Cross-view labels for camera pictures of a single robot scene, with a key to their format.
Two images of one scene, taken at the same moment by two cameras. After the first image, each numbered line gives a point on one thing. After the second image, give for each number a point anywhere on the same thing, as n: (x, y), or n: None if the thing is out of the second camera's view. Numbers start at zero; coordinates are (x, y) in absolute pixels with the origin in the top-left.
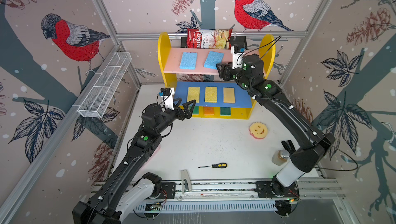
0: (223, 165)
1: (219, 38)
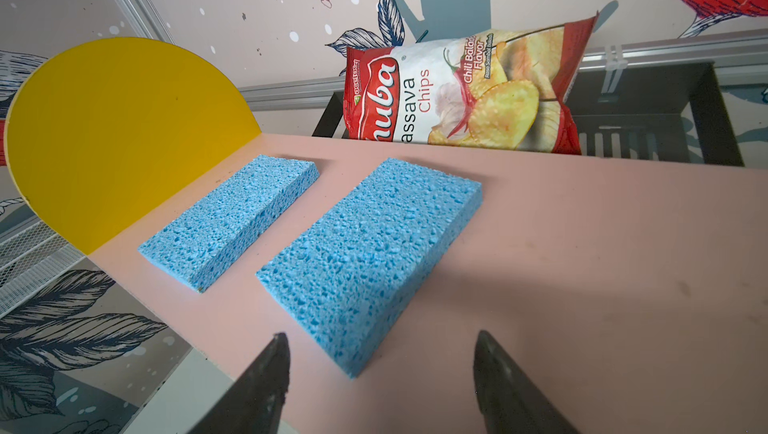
0: None
1: (506, 88)
